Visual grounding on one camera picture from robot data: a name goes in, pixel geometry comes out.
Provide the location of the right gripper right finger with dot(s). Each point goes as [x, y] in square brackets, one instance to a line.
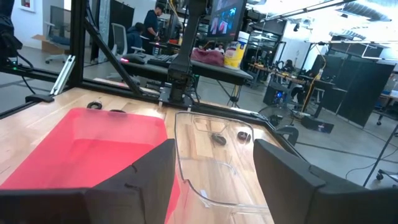
[295, 193]

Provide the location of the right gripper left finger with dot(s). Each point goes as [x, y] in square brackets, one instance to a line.
[124, 202]

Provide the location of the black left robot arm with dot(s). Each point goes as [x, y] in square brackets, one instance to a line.
[186, 46]

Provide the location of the pink translucent plastic bin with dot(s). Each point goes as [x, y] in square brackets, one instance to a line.
[87, 149]

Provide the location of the black floor box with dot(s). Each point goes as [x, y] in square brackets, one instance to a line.
[317, 124]

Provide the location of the clear plastic bin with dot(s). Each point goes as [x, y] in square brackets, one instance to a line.
[211, 174]

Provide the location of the black computer tower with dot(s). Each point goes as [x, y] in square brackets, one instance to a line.
[275, 93]

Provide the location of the cluttered work table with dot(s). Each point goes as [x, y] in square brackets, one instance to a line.
[298, 79]

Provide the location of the black room partition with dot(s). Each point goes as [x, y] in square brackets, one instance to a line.
[357, 90]

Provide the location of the person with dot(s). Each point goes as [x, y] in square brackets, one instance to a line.
[219, 48]
[134, 37]
[287, 66]
[151, 28]

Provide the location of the silver aluminium bar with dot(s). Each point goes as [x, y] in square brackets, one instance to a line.
[63, 74]

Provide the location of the black computer mouse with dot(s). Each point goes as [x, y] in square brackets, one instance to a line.
[133, 58]

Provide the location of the dark grey desk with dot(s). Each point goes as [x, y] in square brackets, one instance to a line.
[211, 73]

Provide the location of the black keyboard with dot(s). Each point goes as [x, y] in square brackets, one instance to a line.
[161, 59]

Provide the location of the yellow wipes canister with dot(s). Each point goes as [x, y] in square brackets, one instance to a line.
[234, 53]

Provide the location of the grey mesh office chair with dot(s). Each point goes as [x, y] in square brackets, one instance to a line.
[118, 39]

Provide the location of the cardboard box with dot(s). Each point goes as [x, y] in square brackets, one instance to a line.
[46, 45]

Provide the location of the black computer monitor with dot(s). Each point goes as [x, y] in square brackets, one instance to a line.
[224, 18]

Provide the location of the framed wall picture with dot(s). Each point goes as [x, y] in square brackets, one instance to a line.
[26, 3]

